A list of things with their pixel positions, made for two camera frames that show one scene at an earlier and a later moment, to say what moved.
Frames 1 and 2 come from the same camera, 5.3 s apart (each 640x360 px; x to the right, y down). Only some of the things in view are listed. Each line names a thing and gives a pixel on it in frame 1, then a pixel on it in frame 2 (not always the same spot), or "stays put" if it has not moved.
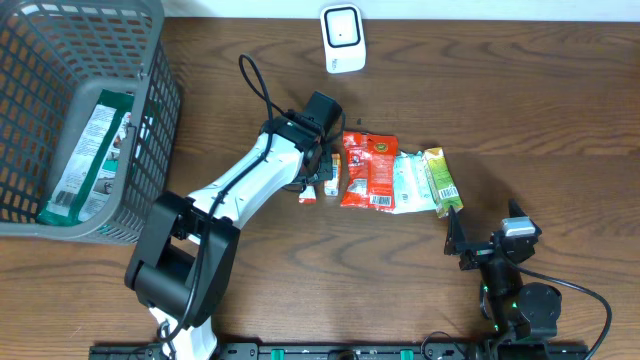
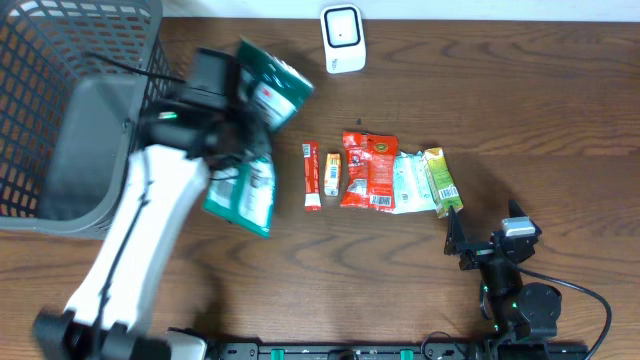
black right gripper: [478, 253] stays put
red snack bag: [369, 178] stays put
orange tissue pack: [331, 187] stays put
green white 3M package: [88, 176] to [245, 194]
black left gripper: [326, 169] to [262, 147]
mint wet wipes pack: [411, 186] stays put
